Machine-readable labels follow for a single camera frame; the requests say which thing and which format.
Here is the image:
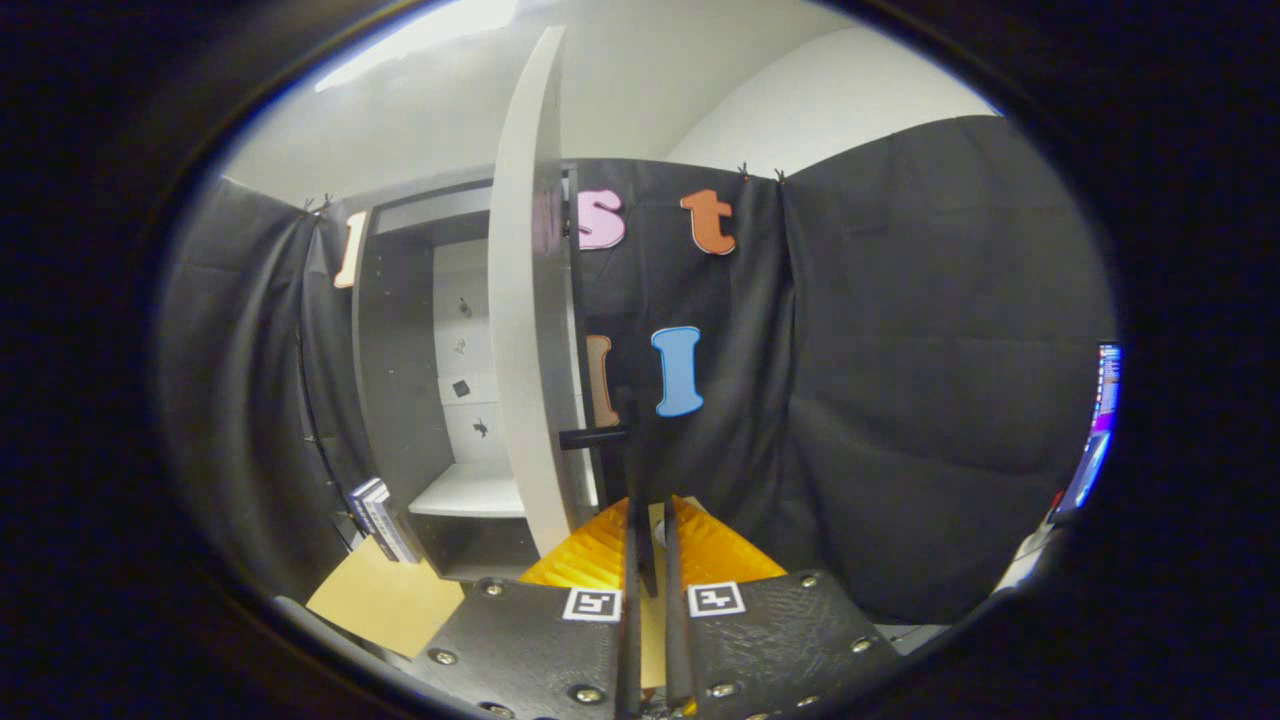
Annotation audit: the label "black door handle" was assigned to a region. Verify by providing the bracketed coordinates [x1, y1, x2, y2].
[560, 395, 659, 599]

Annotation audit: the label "black backdrop cloth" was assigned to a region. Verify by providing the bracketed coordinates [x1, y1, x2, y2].
[155, 115, 1116, 626]

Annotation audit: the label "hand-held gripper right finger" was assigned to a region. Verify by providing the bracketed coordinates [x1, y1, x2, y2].
[662, 493, 906, 720]

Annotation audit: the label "grey cabinet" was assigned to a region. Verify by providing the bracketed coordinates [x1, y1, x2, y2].
[350, 165, 601, 583]

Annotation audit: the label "blue and white boxes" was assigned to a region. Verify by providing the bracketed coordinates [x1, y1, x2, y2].
[345, 477, 421, 564]

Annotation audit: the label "white cabinet shelf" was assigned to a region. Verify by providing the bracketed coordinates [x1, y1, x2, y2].
[408, 462, 528, 519]

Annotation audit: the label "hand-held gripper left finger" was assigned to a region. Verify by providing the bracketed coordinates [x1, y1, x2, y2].
[415, 495, 641, 720]

